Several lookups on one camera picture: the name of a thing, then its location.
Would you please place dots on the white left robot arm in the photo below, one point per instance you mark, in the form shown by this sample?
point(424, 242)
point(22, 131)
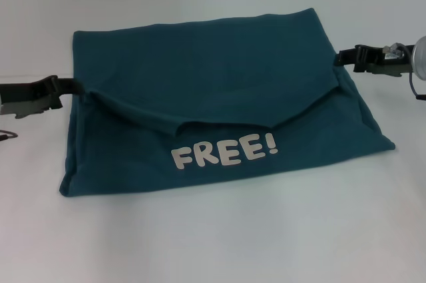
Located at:
point(1, 105)

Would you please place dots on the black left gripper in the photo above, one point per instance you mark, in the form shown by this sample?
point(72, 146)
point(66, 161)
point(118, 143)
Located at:
point(28, 96)

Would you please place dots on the teal blue shirt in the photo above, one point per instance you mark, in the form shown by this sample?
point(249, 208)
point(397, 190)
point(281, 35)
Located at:
point(216, 96)

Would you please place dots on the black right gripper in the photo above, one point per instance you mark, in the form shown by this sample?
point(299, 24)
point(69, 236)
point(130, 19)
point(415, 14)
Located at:
point(382, 61)

